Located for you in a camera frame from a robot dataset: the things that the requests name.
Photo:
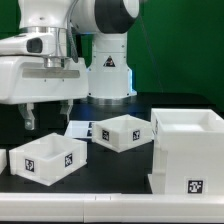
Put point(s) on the white front rail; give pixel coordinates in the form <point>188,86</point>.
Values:
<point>121,208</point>

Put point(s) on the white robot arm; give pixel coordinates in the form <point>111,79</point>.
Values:
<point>67,50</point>

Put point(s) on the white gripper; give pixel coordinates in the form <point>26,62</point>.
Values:
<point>24,79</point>

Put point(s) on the white block left edge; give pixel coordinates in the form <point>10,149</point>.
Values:
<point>3,160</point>

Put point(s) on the white flat tag board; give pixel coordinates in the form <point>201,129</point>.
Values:
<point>79,129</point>

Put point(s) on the white drawer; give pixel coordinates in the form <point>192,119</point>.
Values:
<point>48,159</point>
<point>122,133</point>

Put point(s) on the white drawer cabinet box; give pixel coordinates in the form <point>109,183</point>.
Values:
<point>188,152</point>

